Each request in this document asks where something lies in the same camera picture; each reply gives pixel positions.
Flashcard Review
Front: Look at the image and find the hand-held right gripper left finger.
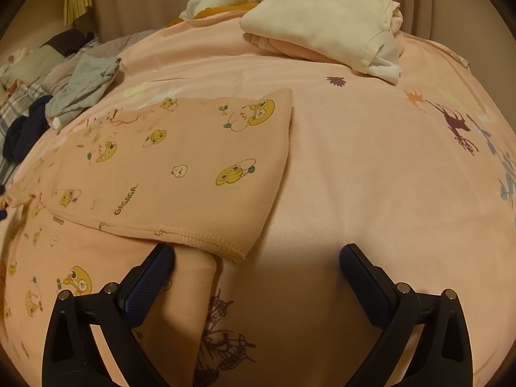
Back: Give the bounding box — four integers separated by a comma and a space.
41, 243, 176, 387

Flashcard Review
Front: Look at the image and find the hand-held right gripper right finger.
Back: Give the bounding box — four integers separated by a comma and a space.
339, 243, 474, 387

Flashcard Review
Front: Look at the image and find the pink duck-print garment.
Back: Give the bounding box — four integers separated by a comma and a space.
0, 88, 293, 387

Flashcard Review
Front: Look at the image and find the pink printed bed sheet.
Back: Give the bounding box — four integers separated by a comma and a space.
0, 10, 516, 387

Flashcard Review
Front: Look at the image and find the navy garment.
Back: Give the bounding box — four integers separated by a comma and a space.
3, 96, 55, 164

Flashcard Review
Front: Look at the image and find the grey garment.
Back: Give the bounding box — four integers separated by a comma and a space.
45, 53, 122, 132

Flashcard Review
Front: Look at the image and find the plaid blanket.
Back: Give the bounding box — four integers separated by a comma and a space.
0, 81, 53, 186

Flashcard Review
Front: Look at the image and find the taupe blanket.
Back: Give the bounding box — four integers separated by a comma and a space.
91, 34, 143, 62

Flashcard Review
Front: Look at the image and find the pink folded garment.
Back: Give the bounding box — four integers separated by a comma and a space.
246, 34, 323, 63

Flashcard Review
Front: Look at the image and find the beige pillow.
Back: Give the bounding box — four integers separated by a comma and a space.
0, 44, 67, 89

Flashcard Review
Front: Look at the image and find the dark brown cloth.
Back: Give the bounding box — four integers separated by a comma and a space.
40, 30, 99, 55

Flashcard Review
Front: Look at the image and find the cream folded garment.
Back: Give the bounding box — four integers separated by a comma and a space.
241, 0, 402, 86

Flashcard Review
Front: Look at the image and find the orange cloth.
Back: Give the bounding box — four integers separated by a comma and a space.
167, 3, 259, 27

